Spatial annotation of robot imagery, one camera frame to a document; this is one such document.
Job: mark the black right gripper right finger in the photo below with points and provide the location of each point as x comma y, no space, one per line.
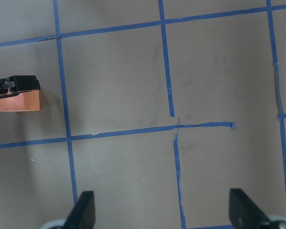
244,213

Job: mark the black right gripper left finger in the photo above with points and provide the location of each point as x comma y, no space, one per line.
83,214

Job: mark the orange foam cube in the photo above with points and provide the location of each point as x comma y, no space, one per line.
24,102

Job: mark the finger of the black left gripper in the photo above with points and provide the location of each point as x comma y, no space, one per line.
14,85

